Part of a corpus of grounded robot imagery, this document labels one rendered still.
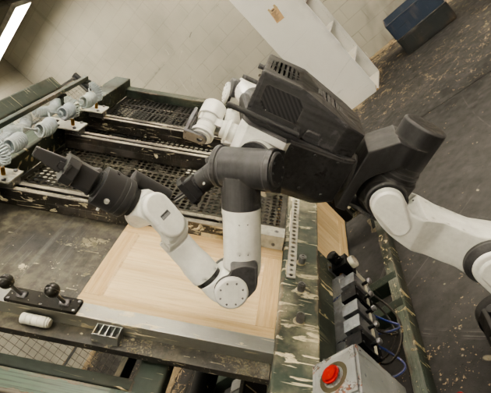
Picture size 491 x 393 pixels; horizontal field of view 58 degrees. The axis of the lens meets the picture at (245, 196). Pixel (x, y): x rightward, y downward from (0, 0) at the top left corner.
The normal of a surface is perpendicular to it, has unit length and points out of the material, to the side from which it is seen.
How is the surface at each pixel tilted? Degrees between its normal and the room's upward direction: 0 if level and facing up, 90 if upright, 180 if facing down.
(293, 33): 90
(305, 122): 90
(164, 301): 52
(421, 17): 90
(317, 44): 90
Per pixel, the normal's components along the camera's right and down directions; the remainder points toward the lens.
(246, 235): 0.11, 0.25
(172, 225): 0.57, -0.18
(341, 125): -0.13, 0.48
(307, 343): 0.12, -0.86
